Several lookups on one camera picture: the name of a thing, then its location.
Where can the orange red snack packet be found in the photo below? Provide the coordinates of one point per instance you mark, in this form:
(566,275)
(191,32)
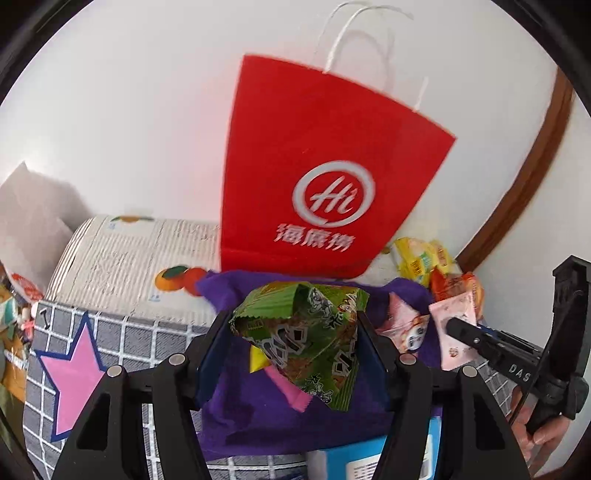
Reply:
(455,284)

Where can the pile of mixed packets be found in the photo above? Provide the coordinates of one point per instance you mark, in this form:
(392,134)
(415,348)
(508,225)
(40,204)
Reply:
(18,314)

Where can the brown wooden trim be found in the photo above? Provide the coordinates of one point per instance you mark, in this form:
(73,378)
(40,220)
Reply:
(531,175)

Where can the green snack packet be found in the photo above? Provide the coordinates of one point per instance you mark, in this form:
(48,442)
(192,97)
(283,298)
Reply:
(304,332)

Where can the printed corrugated cardboard box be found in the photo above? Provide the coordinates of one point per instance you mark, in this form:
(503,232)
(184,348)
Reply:
(115,263)

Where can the pink triangular packet panda print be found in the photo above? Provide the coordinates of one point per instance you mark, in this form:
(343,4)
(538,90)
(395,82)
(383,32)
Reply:
(408,339)

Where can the pink yellow snack packet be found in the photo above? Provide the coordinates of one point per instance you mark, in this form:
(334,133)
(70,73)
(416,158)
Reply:
(288,392)

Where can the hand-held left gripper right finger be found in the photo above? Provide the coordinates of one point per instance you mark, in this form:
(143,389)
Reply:
(376,367)

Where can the pink square snack packet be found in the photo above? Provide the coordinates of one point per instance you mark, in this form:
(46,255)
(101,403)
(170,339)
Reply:
(450,304)

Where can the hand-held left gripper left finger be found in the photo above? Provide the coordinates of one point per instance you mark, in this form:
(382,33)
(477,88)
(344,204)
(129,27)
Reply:
(211,369)

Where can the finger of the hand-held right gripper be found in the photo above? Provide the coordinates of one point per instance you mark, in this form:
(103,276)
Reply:
(466,336)
(505,339)

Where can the blue white box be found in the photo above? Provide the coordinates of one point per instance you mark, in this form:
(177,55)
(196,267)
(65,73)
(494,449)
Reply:
(337,461)

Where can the red paper bag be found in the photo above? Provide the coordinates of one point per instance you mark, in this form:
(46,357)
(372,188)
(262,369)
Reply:
(323,138)

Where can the person's right hand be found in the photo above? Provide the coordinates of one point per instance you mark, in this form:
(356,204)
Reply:
(549,443)

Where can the pink triangular snack packet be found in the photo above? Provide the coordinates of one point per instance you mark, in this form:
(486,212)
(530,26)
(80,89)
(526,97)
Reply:
(402,308)

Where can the purple cloth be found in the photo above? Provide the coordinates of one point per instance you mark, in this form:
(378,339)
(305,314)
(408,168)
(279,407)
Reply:
(249,415)

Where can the grey checked blanket pink star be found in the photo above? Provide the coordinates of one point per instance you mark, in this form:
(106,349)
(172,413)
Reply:
(134,337)

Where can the white paper bag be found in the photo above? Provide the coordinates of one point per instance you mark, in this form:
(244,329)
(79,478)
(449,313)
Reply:
(32,221)

